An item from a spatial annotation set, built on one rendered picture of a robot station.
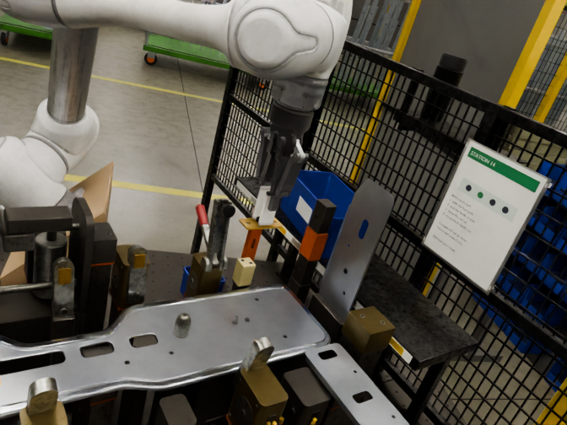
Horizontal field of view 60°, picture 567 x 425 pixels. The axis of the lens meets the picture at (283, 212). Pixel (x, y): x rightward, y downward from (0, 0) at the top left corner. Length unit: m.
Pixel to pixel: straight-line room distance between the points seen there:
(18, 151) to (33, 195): 0.12
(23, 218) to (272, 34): 0.58
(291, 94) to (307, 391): 0.58
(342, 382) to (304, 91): 0.58
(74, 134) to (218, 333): 0.77
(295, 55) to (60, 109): 0.97
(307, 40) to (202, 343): 0.64
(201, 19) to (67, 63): 0.69
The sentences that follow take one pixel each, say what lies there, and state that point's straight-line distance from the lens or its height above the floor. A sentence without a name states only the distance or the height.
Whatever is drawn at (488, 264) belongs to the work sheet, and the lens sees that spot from 1.27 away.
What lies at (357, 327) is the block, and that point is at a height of 1.04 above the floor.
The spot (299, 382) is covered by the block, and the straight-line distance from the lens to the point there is 1.05.
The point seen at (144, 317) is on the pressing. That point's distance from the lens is 1.07.
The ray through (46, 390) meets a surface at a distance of 0.80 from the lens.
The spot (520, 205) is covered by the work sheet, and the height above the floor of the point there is 1.37.
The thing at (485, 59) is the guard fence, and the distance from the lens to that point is 2.84.
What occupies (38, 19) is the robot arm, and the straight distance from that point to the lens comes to 1.08.
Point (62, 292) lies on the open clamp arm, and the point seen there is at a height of 1.04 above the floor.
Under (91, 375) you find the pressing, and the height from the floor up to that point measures 1.00.
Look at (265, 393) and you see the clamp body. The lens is 0.91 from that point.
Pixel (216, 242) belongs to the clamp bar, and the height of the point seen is 1.11.
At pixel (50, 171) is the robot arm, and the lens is 1.54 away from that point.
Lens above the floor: 1.69
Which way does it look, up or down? 25 degrees down
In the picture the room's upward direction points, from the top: 17 degrees clockwise
